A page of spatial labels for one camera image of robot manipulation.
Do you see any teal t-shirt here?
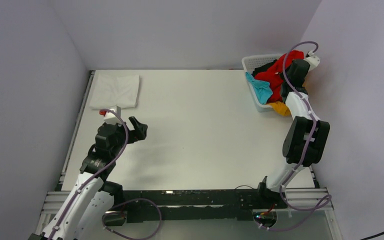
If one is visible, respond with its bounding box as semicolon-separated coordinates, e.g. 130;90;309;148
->
245;72;273;105

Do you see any yellow t-shirt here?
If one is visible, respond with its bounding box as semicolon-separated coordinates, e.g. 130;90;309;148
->
267;101;291;117

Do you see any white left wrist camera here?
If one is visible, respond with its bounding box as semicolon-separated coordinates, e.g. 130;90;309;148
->
99;105;122;125

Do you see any white plastic laundry basket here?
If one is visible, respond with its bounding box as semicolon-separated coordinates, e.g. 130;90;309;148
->
241;53;282;113

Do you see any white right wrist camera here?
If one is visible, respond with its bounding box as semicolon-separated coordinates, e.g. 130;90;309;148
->
304;50;321;72

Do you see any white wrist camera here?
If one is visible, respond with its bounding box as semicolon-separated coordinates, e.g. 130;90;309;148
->
99;105;122;125
304;50;321;72

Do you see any folded white t-shirt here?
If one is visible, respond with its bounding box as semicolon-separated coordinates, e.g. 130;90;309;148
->
89;74;141;110

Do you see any red t-shirt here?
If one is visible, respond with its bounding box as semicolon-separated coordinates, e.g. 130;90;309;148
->
254;54;286;103

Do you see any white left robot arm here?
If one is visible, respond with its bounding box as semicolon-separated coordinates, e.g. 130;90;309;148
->
29;116;148;240

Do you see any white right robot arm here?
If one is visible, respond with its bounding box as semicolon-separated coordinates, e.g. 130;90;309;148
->
255;59;330;208

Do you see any black t-shirt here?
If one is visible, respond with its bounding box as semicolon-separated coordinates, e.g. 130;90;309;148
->
252;59;277;77

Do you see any aluminium frame rail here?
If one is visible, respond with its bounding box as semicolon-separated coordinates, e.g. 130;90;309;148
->
40;187;335;215

